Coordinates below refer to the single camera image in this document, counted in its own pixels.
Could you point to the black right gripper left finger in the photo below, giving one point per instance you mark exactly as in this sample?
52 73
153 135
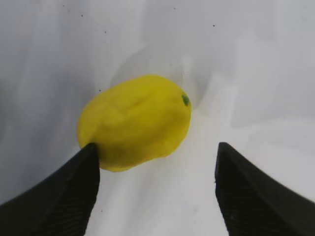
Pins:
60 205

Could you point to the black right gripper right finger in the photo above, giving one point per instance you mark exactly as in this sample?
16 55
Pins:
254 204

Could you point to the yellow lemon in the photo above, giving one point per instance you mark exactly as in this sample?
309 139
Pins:
136 121

